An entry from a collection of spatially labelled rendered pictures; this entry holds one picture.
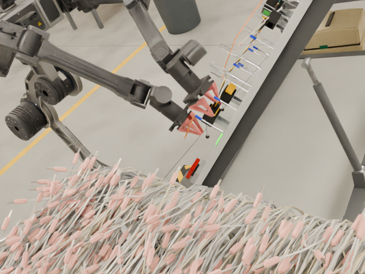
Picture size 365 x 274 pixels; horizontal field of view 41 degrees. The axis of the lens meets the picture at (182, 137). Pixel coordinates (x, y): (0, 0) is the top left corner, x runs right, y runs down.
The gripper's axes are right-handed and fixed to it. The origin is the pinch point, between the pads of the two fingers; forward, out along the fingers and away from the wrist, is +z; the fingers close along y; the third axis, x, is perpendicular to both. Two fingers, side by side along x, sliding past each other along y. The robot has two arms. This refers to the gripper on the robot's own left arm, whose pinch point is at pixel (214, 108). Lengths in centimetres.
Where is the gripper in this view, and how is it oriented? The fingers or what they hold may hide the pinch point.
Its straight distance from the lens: 153.6
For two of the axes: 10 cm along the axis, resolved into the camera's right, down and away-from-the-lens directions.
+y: 4.7, -6.9, 5.5
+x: -5.7, 2.5, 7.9
